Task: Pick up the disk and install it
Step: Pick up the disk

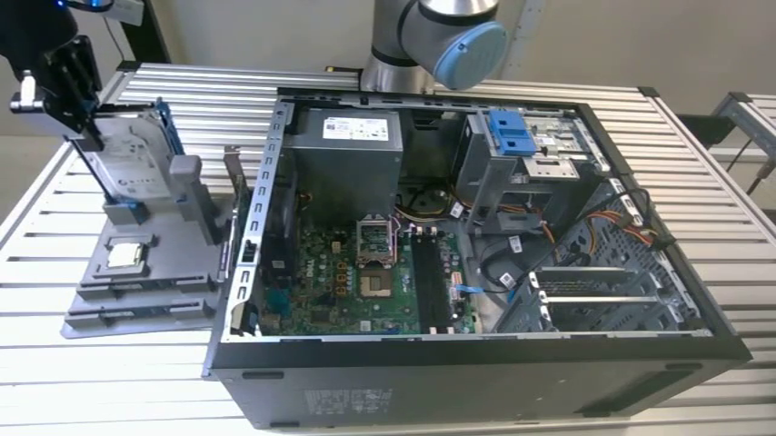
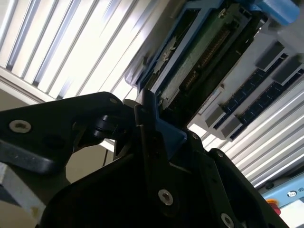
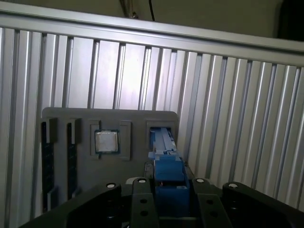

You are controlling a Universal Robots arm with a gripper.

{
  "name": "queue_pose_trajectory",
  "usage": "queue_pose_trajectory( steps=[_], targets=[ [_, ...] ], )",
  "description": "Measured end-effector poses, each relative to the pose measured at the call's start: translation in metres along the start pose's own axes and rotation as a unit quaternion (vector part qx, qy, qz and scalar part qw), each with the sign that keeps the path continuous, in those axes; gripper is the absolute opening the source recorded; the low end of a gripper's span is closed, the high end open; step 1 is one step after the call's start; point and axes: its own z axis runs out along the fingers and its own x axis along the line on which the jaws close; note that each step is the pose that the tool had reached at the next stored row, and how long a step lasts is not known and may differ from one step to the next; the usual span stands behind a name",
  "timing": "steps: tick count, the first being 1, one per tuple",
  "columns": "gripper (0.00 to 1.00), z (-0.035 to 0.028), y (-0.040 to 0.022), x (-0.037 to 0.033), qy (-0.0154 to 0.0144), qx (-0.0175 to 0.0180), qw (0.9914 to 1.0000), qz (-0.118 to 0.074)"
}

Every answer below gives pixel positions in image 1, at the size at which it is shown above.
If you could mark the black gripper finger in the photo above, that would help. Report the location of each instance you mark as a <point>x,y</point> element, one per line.
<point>72,82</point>

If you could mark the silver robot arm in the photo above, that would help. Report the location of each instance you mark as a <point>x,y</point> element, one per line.
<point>418,41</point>

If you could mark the metal frame table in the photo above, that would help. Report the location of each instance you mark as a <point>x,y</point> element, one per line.
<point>731,106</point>

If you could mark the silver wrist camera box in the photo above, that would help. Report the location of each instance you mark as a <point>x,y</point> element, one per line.
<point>124,11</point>

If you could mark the silver CPU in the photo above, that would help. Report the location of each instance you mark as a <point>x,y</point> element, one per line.
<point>127,255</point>

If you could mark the grey power supply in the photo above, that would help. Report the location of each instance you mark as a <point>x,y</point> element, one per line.
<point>345,172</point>

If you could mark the CPU socket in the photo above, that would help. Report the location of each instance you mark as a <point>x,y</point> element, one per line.
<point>375,284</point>

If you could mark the black metal post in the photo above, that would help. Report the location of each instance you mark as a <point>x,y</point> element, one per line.
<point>151,41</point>

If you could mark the grey parts rack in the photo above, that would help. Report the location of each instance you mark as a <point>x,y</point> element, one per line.
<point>170,254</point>

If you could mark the blue drive latch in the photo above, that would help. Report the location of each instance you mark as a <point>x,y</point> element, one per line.
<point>509,131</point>

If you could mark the hard disk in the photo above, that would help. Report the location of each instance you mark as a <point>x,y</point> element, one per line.
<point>136,168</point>

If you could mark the grey metal drive cage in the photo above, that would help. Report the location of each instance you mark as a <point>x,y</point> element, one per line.
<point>476,209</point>

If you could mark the green motherboard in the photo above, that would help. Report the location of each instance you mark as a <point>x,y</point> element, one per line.
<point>387,313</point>

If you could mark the round black fan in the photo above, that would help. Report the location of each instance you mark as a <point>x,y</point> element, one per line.
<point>427,200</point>

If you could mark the RAM stick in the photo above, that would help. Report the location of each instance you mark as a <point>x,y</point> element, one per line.
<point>136,314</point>
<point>142,285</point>

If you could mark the black PC case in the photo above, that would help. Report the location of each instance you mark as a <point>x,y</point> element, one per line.
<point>425,386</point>

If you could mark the black RAM slot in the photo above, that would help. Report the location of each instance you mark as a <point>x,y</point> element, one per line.
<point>430,281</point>
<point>437,281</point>
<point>422,281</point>

